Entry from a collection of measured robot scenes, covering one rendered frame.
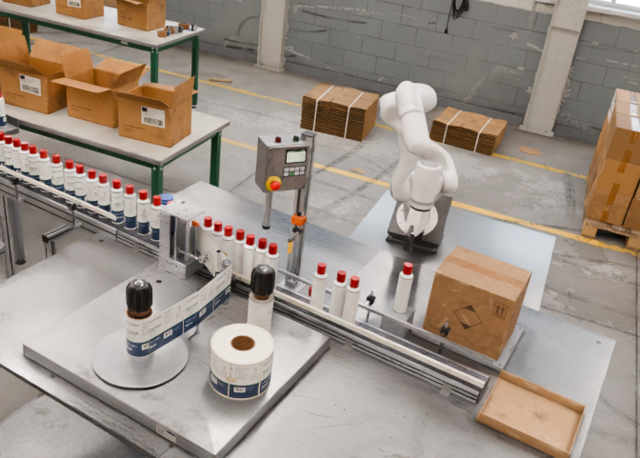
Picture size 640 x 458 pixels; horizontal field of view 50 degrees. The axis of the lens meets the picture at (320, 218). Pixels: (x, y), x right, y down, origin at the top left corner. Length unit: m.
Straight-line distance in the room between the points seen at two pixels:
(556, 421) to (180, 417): 1.23
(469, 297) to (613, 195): 3.19
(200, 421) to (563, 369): 1.35
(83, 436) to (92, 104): 2.12
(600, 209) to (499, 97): 2.54
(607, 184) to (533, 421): 3.33
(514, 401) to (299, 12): 6.39
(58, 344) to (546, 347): 1.78
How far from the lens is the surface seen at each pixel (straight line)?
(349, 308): 2.52
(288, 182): 2.54
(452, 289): 2.55
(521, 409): 2.51
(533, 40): 7.63
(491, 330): 2.58
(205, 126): 4.47
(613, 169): 5.53
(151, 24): 6.62
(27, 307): 2.75
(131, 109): 4.17
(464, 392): 2.46
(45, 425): 3.15
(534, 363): 2.73
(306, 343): 2.47
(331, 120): 6.61
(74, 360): 2.40
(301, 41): 8.33
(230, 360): 2.15
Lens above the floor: 2.43
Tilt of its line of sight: 28 degrees down
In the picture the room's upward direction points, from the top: 7 degrees clockwise
